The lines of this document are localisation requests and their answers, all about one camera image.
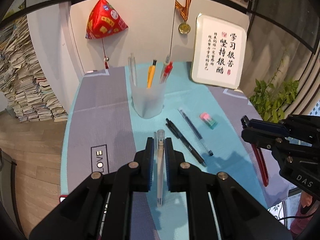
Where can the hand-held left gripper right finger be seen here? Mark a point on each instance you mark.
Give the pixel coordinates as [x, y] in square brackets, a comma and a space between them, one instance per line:
[168, 162]

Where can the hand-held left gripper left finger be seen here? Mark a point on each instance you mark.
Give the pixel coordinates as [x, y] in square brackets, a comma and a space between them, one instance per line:
[150, 162]

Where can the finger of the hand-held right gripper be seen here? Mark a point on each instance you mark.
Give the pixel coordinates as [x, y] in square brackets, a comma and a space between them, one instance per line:
[262, 140]
[267, 127]

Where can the white translucent pen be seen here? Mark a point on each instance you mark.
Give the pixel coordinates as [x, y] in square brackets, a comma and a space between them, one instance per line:
[160, 140]

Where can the black pen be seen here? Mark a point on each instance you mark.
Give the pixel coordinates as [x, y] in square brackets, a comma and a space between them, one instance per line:
[185, 142]

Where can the dark blue pen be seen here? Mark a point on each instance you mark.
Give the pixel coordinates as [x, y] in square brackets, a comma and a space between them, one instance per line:
[193, 130]

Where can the pink and green eraser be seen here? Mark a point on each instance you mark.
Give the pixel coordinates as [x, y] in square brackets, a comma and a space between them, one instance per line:
[208, 121]

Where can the frosted plastic cup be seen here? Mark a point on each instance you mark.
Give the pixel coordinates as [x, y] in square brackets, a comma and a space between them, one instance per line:
[147, 102]

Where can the yellow pen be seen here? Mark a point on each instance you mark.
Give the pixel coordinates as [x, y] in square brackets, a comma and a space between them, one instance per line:
[150, 75]

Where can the clear pen with red print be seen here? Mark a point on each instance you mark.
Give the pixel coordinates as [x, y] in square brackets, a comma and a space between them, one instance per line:
[165, 72]

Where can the white and green pen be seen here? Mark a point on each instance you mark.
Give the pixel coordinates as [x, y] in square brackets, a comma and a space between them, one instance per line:
[133, 70]

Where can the person's right forearm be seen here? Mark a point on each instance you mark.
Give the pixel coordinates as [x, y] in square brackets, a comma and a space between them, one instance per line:
[303, 220]

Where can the green potted plant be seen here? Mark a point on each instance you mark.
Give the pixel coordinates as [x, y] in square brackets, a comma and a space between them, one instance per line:
[272, 100]

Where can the grey and teal tablecloth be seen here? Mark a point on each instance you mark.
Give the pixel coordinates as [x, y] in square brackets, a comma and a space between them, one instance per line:
[112, 130]

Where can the framed calligraphy sign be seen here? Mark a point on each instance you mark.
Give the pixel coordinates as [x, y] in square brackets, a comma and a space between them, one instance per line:
[220, 50]

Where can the gold medal with striped ribbon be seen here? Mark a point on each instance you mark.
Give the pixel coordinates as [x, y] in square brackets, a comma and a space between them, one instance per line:
[184, 28]

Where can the tall stacks of papers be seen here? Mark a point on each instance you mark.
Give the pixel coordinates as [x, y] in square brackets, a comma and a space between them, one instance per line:
[30, 92]

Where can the red pyramid hanging ornament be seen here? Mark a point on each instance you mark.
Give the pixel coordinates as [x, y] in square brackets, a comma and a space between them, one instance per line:
[105, 22]

